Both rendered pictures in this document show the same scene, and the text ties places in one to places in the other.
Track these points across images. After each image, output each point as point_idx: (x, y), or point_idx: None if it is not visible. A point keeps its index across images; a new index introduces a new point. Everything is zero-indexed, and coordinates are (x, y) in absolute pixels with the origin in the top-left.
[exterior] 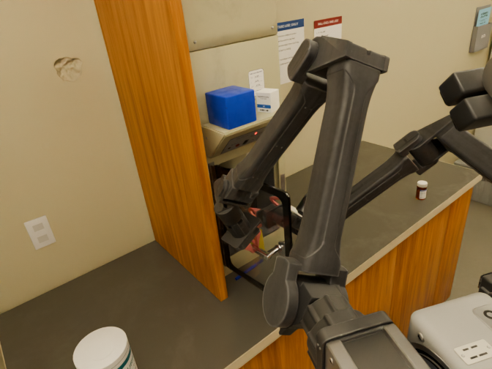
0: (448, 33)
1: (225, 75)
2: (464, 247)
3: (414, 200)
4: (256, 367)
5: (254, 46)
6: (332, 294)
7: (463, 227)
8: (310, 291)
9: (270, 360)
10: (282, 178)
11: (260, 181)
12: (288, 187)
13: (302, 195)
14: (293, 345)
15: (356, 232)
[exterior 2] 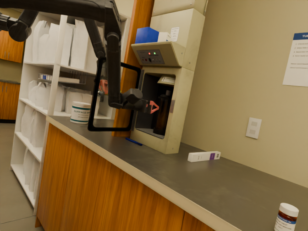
0: None
1: (161, 28)
2: None
3: (266, 226)
4: (80, 157)
5: (178, 14)
6: (11, 19)
7: None
8: (13, 18)
9: (84, 163)
10: (173, 102)
11: (90, 41)
12: (244, 168)
13: (231, 169)
14: (92, 173)
15: (175, 173)
